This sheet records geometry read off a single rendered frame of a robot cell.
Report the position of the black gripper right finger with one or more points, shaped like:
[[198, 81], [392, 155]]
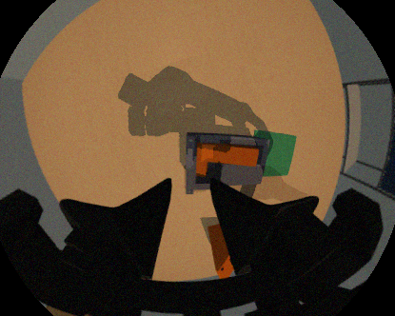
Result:
[[247, 223]]

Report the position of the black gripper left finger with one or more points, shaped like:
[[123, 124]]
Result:
[[137, 225]]

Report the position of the orange l-shaped part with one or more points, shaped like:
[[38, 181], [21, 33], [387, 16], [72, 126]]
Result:
[[230, 154]]

